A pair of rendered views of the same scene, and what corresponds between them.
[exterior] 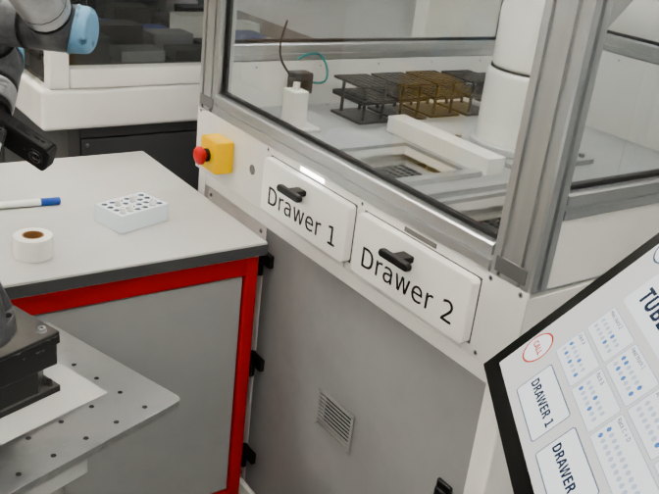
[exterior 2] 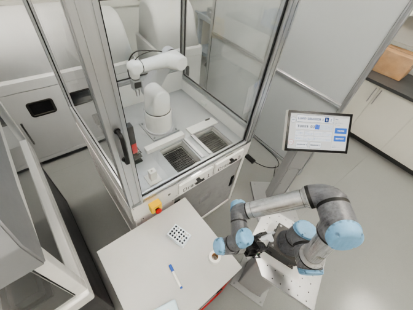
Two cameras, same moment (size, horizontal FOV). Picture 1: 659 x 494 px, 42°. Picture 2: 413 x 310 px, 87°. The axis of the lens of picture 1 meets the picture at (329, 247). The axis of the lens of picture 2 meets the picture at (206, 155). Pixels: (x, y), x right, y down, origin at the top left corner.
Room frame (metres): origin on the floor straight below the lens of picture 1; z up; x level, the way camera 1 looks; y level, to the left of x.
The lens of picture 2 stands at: (1.61, 0.95, 2.12)
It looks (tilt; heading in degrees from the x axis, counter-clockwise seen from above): 47 degrees down; 262
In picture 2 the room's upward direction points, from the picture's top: 8 degrees clockwise
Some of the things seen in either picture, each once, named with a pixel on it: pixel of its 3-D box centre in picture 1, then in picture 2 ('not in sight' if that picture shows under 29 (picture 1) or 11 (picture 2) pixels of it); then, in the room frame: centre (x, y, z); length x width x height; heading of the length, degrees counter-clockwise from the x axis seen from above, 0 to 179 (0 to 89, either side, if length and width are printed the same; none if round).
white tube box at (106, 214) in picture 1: (131, 212); (179, 235); (1.63, 0.41, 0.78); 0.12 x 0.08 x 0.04; 144
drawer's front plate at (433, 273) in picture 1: (410, 273); (228, 160); (1.28, -0.14, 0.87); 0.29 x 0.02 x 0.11; 38
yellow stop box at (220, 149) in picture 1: (215, 154); (155, 206); (1.78, 0.27, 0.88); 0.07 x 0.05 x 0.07; 38
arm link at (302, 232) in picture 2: not in sight; (302, 234); (0.96, 0.49, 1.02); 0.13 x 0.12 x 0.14; 86
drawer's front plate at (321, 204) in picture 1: (304, 207); (196, 179); (1.53, 0.06, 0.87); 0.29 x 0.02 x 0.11; 38
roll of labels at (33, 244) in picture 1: (32, 244); (214, 257); (1.41, 0.54, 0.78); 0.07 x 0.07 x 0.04
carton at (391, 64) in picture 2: not in sight; (394, 62); (-1.10, -1.88, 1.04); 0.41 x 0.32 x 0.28; 126
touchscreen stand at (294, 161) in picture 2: not in sight; (289, 174); (0.60, -0.31, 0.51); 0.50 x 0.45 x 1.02; 90
